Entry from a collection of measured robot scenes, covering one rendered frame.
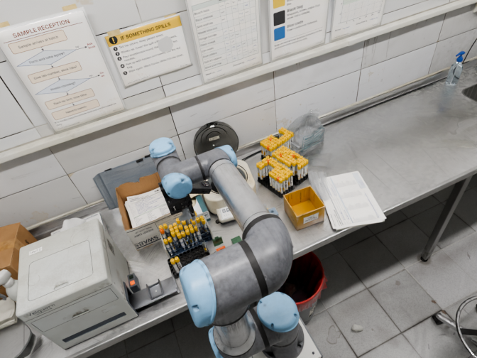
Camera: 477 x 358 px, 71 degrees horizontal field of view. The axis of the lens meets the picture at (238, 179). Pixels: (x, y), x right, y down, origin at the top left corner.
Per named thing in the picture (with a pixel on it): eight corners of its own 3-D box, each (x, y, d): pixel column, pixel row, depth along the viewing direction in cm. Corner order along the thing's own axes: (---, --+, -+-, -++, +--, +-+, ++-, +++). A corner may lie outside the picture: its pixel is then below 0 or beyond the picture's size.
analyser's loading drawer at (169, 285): (127, 315, 125) (122, 310, 121) (124, 300, 129) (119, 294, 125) (179, 291, 129) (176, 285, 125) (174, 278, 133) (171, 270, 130)
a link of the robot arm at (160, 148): (150, 157, 94) (144, 140, 99) (162, 184, 101) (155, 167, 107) (177, 147, 95) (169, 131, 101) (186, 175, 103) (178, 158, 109)
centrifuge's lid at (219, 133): (188, 130, 149) (186, 122, 156) (201, 174, 165) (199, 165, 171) (235, 118, 151) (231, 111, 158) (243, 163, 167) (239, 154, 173)
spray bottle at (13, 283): (23, 322, 130) (-19, 293, 113) (23, 302, 136) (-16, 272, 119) (45, 312, 132) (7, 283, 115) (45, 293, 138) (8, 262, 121)
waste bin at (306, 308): (277, 349, 193) (272, 317, 162) (250, 295, 218) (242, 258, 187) (333, 319, 201) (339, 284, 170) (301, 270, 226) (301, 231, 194)
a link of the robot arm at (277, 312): (306, 335, 102) (306, 316, 92) (267, 356, 99) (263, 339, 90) (287, 301, 110) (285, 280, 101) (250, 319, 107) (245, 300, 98)
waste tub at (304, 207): (297, 231, 144) (297, 217, 137) (283, 209, 153) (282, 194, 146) (324, 221, 146) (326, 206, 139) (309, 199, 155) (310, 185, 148)
